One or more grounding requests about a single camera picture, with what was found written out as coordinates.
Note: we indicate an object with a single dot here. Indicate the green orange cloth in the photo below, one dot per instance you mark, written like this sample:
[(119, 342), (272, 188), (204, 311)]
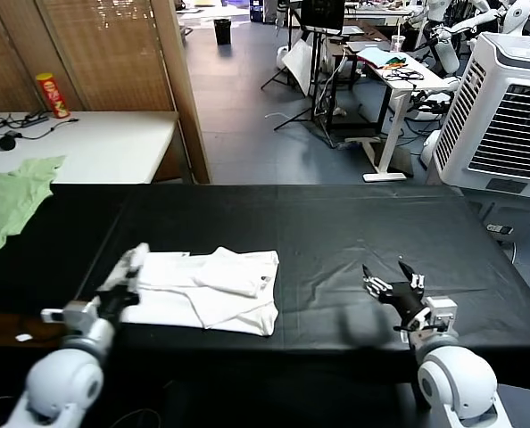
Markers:
[(395, 62)]

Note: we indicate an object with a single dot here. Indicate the white side table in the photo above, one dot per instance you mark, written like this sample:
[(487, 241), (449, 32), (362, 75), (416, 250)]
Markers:
[(113, 142)]

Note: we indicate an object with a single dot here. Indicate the light green t-shirt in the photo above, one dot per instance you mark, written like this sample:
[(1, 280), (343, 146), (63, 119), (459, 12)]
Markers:
[(6, 200)]

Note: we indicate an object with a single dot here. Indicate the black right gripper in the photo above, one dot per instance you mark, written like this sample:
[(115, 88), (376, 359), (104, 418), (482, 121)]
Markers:
[(408, 303)]

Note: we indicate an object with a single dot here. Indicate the black trash bin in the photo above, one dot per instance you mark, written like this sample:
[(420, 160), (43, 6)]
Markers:
[(222, 31)]

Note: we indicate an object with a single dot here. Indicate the white reflector board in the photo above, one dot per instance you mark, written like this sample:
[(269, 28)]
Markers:
[(298, 60)]

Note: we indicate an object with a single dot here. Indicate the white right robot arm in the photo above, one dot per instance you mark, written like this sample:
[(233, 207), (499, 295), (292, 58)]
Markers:
[(457, 379)]

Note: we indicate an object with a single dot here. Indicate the plastic cup with straw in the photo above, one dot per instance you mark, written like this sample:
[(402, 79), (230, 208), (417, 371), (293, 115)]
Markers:
[(398, 43)]

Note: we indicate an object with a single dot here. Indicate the white t-shirt with print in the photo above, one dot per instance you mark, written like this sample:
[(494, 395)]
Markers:
[(211, 294)]

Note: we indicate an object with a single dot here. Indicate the black tripod stand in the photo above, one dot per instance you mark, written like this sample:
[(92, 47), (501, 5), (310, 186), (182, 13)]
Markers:
[(318, 89)]

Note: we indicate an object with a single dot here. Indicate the white standing desk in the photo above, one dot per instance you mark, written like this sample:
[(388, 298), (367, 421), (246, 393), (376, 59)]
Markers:
[(399, 84)]

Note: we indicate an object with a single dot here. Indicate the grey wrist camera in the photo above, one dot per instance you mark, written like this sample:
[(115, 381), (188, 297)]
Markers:
[(441, 312), (75, 312)]

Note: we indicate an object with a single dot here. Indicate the black monitor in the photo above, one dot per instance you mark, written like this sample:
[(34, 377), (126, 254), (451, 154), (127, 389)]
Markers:
[(322, 13)]

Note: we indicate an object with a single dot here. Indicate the white air cooler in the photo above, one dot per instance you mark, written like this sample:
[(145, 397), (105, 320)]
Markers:
[(492, 111)]

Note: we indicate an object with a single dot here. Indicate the grey laptop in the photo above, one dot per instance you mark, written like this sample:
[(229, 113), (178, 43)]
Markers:
[(367, 46)]

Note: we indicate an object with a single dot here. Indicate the grey floor power strip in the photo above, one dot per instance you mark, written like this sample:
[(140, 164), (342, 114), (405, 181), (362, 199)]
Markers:
[(499, 228)]

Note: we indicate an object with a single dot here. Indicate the red chips can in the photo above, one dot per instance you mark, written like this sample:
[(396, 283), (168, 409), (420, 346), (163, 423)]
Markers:
[(54, 96)]

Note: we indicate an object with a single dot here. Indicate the black tablecloth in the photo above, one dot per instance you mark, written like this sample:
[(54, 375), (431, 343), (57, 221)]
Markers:
[(336, 232)]

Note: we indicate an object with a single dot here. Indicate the black round device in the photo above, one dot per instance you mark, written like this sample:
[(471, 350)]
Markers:
[(7, 142)]

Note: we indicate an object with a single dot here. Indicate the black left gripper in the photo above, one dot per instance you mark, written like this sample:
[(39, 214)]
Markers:
[(115, 301)]

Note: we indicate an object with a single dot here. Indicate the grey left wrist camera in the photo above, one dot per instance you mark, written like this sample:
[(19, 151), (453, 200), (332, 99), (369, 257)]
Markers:
[(75, 312)]

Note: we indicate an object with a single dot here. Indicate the wooden folding screen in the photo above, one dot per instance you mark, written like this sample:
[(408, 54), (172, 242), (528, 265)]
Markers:
[(113, 53)]

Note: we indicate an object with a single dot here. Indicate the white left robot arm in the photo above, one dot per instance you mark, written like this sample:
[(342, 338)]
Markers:
[(60, 383)]

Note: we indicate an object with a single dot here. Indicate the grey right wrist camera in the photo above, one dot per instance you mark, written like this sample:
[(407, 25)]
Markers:
[(441, 312)]

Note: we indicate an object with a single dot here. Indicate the white humanoid robot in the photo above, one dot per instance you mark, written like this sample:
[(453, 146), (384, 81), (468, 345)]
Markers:
[(445, 49)]

